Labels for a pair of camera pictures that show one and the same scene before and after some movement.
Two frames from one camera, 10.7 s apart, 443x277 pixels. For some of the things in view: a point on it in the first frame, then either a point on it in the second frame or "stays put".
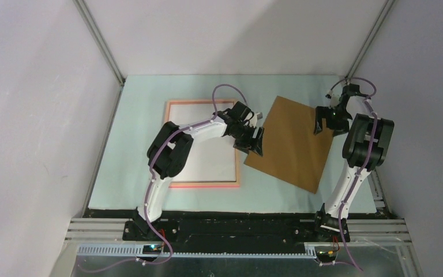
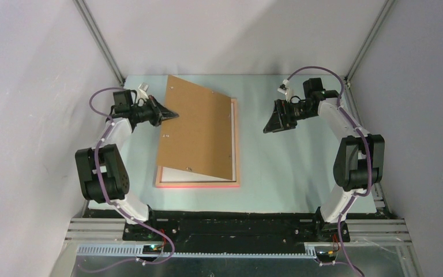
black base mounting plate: (232, 226) stays put
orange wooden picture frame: (205, 184) stays put
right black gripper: (323, 112) to (277, 122)
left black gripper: (254, 145) to (160, 112)
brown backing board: (291, 150) to (198, 140)
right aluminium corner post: (370, 40) stays put
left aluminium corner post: (100, 41) stays put
